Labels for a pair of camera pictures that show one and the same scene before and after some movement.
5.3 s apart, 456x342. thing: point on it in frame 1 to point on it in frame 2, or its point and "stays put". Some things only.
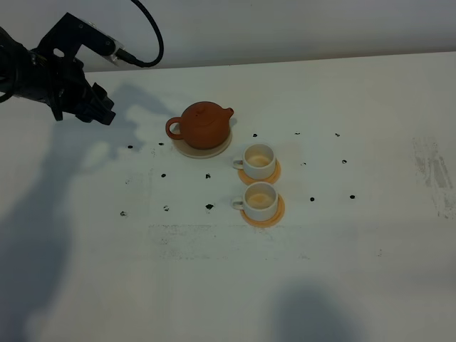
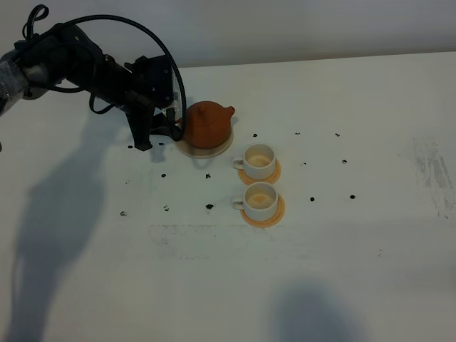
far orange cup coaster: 271,179 stays put
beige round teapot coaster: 200,153 stays put
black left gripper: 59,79 to 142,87
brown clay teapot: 203,125 stays put
